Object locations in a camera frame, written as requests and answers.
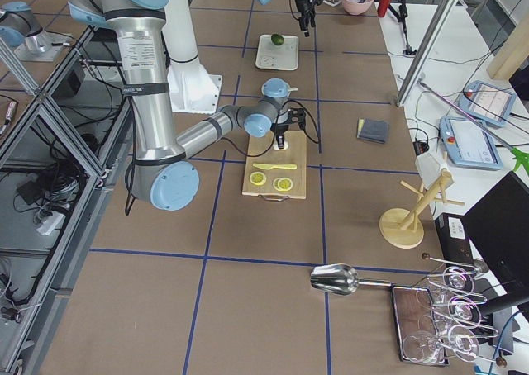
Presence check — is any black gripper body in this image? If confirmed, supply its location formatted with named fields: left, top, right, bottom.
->
left=295, top=0, right=323, bottom=20
left=273, top=122, right=288, bottom=140

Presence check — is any white steamed bun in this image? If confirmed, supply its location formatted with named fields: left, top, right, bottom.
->
left=273, top=142, right=289, bottom=150

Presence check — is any light green ceramic bowl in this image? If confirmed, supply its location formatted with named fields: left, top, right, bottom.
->
left=261, top=83, right=294, bottom=98

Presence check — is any pink bowl with ice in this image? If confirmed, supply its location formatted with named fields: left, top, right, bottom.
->
left=341, top=0, right=374, bottom=16

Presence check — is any yellow plastic knife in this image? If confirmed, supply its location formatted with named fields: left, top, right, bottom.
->
left=252, top=163, right=298, bottom=171

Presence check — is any green lime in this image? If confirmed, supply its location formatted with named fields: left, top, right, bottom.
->
left=270, top=33, right=284, bottom=45

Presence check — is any yellow lemon slice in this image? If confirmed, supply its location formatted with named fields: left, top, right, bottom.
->
left=249, top=171, right=267, bottom=186
left=273, top=177, right=293, bottom=192

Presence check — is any upper yellow lemon slice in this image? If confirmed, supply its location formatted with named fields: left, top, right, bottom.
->
left=249, top=171, right=267, bottom=186

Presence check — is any white rectangular tray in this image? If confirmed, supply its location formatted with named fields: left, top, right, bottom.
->
left=255, top=34, right=299, bottom=71

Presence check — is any grey yellow sponge cloth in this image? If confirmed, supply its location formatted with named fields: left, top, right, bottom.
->
left=356, top=118, right=389, bottom=144

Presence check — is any wooden mug tree stand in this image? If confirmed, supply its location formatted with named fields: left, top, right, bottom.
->
left=379, top=168, right=465, bottom=249

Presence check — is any metal scoop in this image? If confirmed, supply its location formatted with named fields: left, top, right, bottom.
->
left=310, top=263, right=392, bottom=296

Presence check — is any near teach pendant tablet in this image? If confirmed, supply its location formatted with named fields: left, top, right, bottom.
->
left=439, top=116, right=503, bottom=170

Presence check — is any teach pendant tablet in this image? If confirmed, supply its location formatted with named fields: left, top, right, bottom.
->
left=458, top=80, right=515, bottom=127
left=439, top=116, right=503, bottom=170

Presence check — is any far teach pendant tablet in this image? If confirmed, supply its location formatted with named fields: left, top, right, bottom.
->
left=458, top=80, right=515, bottom=127

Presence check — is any black monitor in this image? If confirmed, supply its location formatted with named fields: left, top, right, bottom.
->
left=463, top=172, right=528, bottom=287

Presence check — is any metal reach grabber pole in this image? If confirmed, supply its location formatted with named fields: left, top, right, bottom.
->
left=417, top=79, right=529, bottom=173

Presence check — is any dark wooden glass tray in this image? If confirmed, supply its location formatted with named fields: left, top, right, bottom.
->
left=390, top=286, right=438, bottom=363

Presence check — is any clear wine glass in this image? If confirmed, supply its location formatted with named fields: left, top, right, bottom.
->
left=402, top=330, right=444, bottom=365

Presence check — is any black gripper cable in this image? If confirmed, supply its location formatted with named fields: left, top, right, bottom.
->
left=222, top=99, right=322, bottom=155

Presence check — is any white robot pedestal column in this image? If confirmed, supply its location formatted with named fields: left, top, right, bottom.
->
left=162, top=0, right=222, bottom=114

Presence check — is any aluminium frame post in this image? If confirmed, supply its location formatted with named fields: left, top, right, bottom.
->
left=395, top=0, right=458, bottom=107

